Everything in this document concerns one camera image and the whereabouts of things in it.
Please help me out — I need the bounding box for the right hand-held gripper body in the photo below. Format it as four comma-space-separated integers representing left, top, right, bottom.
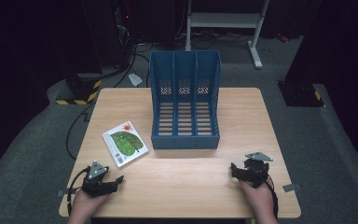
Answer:
241, 151, 274, 189

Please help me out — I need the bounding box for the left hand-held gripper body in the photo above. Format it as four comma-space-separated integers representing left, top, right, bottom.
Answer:
81, 160, 119, 198

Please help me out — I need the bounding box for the white book with green leaf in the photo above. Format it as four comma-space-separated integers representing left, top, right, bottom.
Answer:
102, 120, 150, 169

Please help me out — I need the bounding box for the blue plastic file rack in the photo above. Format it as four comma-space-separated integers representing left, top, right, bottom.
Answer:
148, 49, 222, 150

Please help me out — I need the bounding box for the person's left hand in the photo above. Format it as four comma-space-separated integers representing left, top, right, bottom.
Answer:
71, 189, 114, 218

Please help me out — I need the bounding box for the person's right hand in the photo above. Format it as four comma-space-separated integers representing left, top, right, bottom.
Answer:
240, 178, 276, 217

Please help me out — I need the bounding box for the grey tape strip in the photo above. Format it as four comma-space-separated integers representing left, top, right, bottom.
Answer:
282, 183, 303, 193
56, 188, 73, 198

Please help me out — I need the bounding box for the white plug on floor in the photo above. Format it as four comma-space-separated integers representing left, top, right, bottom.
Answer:
127, 72, 144, 88

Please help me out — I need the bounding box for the small red object on floor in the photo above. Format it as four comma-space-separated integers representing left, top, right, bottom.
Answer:
275, 33, 291, 44

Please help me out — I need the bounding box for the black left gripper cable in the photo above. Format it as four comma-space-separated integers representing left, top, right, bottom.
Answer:
66, 166, 91, 217

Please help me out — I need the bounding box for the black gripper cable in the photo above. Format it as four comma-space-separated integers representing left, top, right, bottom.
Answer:
266, 175, 280, 220
66, 166, 91, 217

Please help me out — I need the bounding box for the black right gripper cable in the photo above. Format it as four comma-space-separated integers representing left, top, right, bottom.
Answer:
266, 175, 280, 220

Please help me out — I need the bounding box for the black floor cable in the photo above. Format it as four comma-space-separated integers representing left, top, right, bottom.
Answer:
65, 102, 97, 161

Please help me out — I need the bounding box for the black post with striped base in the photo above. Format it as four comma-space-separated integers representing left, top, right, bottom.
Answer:
55, 0, 103, 106

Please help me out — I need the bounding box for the bundle of black cables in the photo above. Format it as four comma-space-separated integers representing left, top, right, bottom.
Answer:
113, 6, 155, 89

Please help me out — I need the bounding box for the white metal stand frame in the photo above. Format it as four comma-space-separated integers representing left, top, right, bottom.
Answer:
185, 0, 270, 70

